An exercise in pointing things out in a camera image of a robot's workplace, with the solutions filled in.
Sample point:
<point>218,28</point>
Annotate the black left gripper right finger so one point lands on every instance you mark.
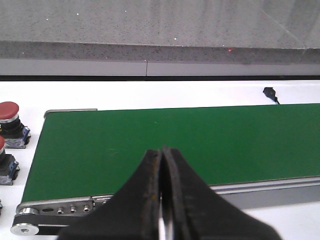
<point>193,211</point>

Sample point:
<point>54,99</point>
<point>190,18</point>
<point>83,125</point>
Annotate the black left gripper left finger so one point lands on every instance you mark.
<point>131,214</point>

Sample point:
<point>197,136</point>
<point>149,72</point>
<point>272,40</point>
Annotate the red mushroom push button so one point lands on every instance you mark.
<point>1,207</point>
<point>16,135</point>
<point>9,167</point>

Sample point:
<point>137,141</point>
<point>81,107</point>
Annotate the green conveyor belt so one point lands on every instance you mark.
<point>90,153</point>

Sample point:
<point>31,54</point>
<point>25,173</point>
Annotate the grey stone counter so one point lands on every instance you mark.
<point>160,37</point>

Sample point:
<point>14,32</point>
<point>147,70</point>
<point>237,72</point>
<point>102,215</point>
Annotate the aluminium conveyor frame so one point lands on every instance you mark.
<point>49,217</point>

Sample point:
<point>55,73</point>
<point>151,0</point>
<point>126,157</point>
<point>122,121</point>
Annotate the black connector with cable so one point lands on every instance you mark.
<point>270,93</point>

